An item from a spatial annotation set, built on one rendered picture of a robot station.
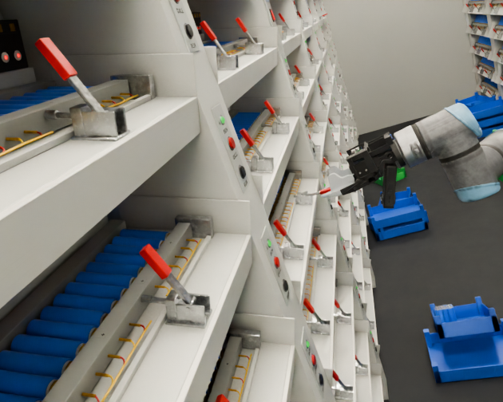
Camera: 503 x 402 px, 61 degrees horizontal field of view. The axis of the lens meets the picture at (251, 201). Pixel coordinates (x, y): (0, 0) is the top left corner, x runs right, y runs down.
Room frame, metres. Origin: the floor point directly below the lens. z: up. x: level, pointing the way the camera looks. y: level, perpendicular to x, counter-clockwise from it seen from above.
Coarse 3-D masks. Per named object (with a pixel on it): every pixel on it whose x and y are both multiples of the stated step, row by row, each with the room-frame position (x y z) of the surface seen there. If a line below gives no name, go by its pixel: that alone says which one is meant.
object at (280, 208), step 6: (294, 174) 1.19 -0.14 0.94; (288, 180) 1.14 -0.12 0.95; (294, 180) 1.17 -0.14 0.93; (300, 180) 1.17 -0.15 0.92; (288, 186) 1.10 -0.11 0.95; (282, 192) 1.06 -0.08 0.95; (288, 192) 1.06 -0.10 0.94; (282, 198) 1.02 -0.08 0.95; (288, 198) 1.06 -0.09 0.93; (282, 204) 0.99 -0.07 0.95; (276, 210) 0.96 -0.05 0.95; (282, 210) 0.95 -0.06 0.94; (288, 210) 0.98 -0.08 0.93; (276, 216) 0.92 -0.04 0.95; (282, 216) 0.94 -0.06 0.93; (270, 222) 0.90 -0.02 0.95; (276, 228) 0.87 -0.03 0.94; (276, 234) 0.87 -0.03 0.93; (282, 240) 0.84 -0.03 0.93
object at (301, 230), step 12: (288, 168) 1.22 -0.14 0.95; (300, 168) 1.21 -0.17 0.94; (312, 168) 1.20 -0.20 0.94; (312, 180) 1.19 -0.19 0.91; (312, 192) 1.10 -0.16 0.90; (276, 204) 1.04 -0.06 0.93; (288, 204) 1.04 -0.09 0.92; (312, 204) 1.02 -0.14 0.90; (288, 216) 0.97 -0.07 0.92; (300, 216) 0.96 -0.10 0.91; (312, 216) 0.96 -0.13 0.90; (300, 228) 0.90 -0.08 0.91; (312, 228) 0.94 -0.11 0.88; (276, 240) 0.86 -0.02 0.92; (300, 240) 0.85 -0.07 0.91; (288, 264) 0.76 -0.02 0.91; (300, 264) 0.75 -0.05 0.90; (300, 276) 0.71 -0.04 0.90; (300, 288) 0.62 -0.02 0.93; (300, 300) 0.64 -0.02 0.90
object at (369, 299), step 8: (368, 264) 1.86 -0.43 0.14; (368, 272) 1.83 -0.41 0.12; (368, 280) 1.76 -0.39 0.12; (368, 288) 1.69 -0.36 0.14; (368, 296) 1.64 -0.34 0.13; (368, 304) 1.59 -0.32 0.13; (368, 312) 1.54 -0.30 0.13; (368, 320) 1.44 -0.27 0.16; (376, 336) 1.39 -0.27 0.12; (376, 344) 1.35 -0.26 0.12
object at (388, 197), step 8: (384, 168) 0.98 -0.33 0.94; (392, 168) 0.94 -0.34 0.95; (384, 176) 0.97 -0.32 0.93; (392, 176) 0.94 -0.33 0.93; (384, 184) 0.96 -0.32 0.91; (392, 184) 0.94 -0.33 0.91; (384, 192) 0.95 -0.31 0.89; (392, 192) 0.94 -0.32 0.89; (384, 200) 0.95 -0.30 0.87; (392, 200) 0.95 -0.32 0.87; (384, 208) 0.96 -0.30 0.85; (392, 208) 0.95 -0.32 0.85
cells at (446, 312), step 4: (436, 308) 1.47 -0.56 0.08; (440, 308) 1.44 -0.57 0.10; (444, 308) 1.43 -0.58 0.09; (448, 308) 1.41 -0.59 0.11; (452, 308) 1.41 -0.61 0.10; (436, 312) 1.43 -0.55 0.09; (440, 312) 1.41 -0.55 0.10; (444, 312) 1.41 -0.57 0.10; (448, 312) 1.41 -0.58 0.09; (452, 312) 1.40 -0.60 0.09; (440, 316) 1.41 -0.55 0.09; (444, 316) 1.41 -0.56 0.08; (448, 316) 1.40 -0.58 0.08; (452, 316) 1.39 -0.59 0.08; (444, 320) 1.40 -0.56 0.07; (448, 320) 1.39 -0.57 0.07; (452, 320) 1.39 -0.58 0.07; (456, 320) 1.39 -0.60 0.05
